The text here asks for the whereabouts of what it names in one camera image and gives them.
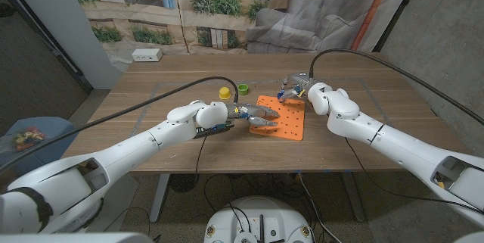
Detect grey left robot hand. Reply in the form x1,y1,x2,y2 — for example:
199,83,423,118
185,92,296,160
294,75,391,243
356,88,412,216
225,101,281,128

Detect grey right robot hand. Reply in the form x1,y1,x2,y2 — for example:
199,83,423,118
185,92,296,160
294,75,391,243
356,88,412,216
277,72,315,104

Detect orange peg board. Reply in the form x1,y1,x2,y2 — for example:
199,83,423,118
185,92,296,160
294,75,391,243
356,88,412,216
248,95,306,142

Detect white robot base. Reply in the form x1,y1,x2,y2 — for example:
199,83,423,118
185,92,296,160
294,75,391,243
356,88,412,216
203,196,315,243

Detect black TV remote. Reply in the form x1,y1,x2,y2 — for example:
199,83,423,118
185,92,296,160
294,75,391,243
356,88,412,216
194,120,235,140

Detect printed fabric backdrop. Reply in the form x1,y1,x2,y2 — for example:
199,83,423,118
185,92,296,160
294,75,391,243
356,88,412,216
62,0,423,72

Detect black round floor object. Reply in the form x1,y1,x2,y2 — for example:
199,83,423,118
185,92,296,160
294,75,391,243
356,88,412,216
169,173,200,194

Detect black backdrop stand pole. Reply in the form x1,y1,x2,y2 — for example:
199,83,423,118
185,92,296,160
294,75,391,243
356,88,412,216
372,0,427,53

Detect white power strip box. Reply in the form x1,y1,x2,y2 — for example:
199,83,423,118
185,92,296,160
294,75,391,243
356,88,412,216
131,48,163,63

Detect grey table leg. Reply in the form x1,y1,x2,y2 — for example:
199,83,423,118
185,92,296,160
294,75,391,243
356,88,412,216
340,170,367,223

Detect white table leg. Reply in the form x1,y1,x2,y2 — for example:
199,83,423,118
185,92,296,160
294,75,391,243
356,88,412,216
149,173,171,224

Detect clear bag of colourful toys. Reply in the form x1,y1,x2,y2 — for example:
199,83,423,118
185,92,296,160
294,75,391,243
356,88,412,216
0,125,48,153

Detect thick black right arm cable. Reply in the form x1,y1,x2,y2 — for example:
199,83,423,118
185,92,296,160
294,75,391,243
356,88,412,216
308,48,484,126

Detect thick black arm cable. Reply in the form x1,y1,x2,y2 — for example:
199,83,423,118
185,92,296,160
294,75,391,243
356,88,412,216
0,76,240,174
308,48,484,126

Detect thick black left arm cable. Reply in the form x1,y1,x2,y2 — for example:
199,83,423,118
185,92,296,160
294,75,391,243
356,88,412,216
0,76,240,174

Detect thin black left wrist cable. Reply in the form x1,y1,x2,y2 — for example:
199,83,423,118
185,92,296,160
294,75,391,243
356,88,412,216
194,135,209,187

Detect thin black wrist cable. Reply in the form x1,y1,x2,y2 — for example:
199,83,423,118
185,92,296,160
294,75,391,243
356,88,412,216
194,135,209,187
344,136,484,216

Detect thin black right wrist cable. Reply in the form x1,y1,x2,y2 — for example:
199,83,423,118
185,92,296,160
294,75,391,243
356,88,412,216
344,136,484,216

